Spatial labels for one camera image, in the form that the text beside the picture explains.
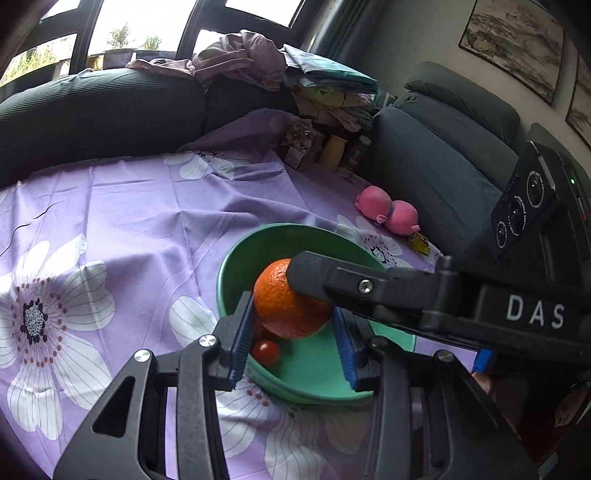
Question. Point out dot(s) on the purple floral cloth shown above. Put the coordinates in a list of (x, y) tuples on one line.
[(138, 221)]

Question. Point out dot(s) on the dark green sofa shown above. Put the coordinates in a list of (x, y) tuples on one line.
[(429, 170)]

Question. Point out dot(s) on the pink pig toy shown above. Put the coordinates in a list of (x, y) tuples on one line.
[(402, 217), (375, 203)]

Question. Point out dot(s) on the yellow cup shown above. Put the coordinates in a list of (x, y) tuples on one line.
[(332, 151)]

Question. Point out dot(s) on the person's right hand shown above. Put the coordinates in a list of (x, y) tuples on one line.
[(482, 383)]

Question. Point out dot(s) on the green plastic bowl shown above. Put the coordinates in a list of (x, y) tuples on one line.
[(318, 374)]

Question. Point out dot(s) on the small orange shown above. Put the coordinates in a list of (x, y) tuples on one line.
[(288, 304)]

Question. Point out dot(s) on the red cherry tomato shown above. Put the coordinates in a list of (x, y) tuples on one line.
[(265, 352)]

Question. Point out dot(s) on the yellow wrapper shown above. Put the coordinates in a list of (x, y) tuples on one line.
[(419, 242)]

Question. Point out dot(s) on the dark jar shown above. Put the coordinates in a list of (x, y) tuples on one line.
[(359, 150)]

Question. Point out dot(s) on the patterned packet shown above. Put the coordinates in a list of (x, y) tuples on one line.
[(300, 143)]

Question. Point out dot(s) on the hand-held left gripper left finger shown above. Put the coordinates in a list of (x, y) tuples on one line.
[(242, 344)]

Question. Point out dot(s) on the stack of folded cloths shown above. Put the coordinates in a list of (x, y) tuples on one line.
[(332, 87)]

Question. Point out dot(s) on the framed landscape painting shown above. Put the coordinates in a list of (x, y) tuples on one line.
[(581, 106), (517, 44)]

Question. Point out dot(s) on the mauve crumpled cloth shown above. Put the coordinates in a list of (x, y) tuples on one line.
[(235, 57)]

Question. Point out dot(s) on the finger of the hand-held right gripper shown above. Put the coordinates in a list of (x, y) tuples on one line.
[(484, 361), (351, 284)]

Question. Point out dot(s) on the dark framed window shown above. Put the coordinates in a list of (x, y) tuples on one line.
[(138, 27)]

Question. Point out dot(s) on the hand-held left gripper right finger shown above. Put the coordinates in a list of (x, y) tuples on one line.
[(345, 353)]

